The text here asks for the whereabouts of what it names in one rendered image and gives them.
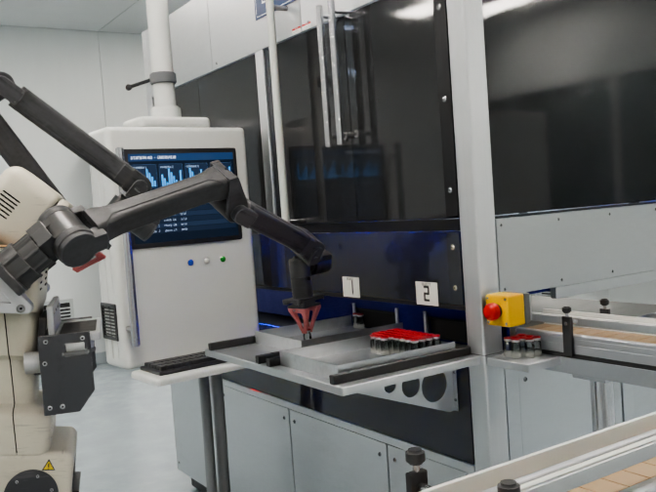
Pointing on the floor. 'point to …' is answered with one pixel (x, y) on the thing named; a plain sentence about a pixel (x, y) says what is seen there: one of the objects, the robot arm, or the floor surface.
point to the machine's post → (477, 226)
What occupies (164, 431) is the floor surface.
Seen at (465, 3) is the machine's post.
